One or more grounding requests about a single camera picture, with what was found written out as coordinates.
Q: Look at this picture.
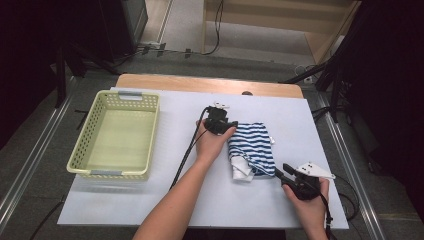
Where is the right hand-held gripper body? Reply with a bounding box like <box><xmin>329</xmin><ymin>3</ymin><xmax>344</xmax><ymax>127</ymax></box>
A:
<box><xmin>283</xmin><ymin>161</ymin><xmax>336</xmax><ymax>202</ymax></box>

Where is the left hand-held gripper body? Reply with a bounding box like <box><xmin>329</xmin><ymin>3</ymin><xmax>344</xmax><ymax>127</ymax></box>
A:
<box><xmin>203</xmin><ymin>102</ymin><xmax>232</xmax><ymax>136</ymax></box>

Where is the blue white striped shirt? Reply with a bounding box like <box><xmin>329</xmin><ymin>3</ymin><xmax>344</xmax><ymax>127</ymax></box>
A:
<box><xmin>227</xmin><ymin>122</ymin><xmax>277</xmax><ymax>183</ymax></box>

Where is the pale yellow perforated plastic basket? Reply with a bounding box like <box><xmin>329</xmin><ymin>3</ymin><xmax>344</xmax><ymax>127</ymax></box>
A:
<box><xmin>66</xmin><ymin>89</ymin><xmax>161</xmax><ymax>181</ymax></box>

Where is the person's left hand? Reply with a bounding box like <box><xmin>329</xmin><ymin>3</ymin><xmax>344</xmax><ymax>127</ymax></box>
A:
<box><xmin>194</xmin><ymin>119</ymin><xmax>237</xmax><ymax>165</ymax></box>

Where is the person's right hand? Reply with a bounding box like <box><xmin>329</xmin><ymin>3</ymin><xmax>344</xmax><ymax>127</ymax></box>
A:
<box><xmin>282</xmin><ymin>177</ymin><xmax>331</xmax><ymax>232</ymax></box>

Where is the white foam board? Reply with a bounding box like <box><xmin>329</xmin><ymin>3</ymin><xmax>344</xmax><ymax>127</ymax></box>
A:
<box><xmin>57</xmin><ymin>87</ymin><xmax>350</xmax><ymax>231</ymax></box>

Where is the black metal stand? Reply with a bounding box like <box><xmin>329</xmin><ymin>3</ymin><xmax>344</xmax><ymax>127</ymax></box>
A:
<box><xmin>54</xmin><ymin>42</ymin><xmax>122</xmax><ymax>110</ymax></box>
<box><xmin>282</xmin><ymin>49</ymin><xmax>355</xmax><ymax>125</ymax></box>

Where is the light wooden counter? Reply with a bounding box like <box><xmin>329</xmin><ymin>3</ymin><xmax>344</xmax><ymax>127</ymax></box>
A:
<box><xmin>200</xmin><ymin>0</ymin><xmax>364</xmax><ymax>67</ymax></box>

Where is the black curtain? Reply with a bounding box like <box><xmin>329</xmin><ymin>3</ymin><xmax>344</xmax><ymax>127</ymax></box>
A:
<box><xmin>336</xmin><ymin>0</ymin><xmax>424</xmax><ymax>219</ymax></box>
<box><xmin>0</xmin><ymin>0</ymin><xmax>101</xmax><ymax>151</ymax></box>

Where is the black cabinet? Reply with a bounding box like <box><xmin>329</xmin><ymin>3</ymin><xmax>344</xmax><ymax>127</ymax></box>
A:
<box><xmin>99</xmin><ymin>0</ymin><xmax>150</xmax><ymax>64</ymax></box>

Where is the right hand-held gripper black cable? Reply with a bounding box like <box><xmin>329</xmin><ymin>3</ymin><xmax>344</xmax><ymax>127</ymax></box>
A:
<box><xmin>319</xmin><ymin>192</ymin><xmax>335</xmax><ymax>240</ymax></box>

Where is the hand-held gripper black cable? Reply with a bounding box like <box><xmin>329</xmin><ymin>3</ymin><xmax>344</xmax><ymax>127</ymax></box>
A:
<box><xmin>319</xmin><ymin>192</ymin><xmax>335</xmax><ymax>240</ymax></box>
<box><xmin>169</xmin><ymin>106</ymin><xmax>212</xmax><ymax>192</ymax></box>

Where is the left hand-held gripper black cable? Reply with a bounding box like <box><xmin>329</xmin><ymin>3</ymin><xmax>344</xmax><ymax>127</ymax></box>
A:
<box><xmin>169</xmin><ymin>106</ymin><xmax>212</xmax><ymax>192</ymax></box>

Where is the black floor cable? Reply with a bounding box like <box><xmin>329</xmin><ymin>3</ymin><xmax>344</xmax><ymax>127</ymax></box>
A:
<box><xmin>30</xmin><ymin>199</ymin><xmax>65</xmax><ymax>240</ymax></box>
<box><xmin>331</xmin><ymin>170</ymin><xmax>362</xmax><ymax>222</ymax></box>

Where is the aluminium floor rail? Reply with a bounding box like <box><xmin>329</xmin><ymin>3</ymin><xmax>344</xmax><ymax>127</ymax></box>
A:
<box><xmin>315</xmin><ymin>91</ymin><xmax>388</xmax><ymax>240</ymax></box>
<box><xmin>0</xmin><ymin>94</ymin><xmax>74</xmax><ymax>233</ymax></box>

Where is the hanging black cable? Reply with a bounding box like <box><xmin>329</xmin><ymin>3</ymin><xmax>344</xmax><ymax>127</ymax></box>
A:
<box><xmin>201</xmin><ymin>0</ymin><xmax>225</xmax><ymax>57</ymax></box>

